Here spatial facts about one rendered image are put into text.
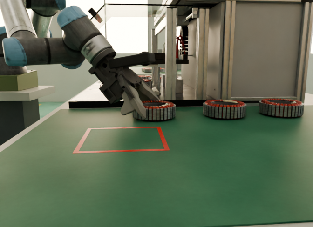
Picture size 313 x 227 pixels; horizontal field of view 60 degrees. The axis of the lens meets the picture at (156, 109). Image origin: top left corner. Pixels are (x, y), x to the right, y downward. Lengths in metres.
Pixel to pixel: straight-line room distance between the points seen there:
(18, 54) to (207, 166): 0.58
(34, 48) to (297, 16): 0.79
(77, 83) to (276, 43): 5.21
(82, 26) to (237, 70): 0.49
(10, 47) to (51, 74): 5.22
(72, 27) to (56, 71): 5.24
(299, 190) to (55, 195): 0.28
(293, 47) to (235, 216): 0.76
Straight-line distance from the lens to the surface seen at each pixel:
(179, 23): 1.08
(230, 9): 0.90
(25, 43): 0.81
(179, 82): 1.03
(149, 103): 0.73
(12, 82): 1.45
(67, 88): 5.96
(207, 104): 0.72
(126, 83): 0.67
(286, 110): 0.76
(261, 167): 0.42
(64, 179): 0.38
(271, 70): 0.96
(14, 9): 0.97
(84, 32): 0.74
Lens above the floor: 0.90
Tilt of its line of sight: 11 degrees down
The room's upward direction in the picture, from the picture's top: straight up
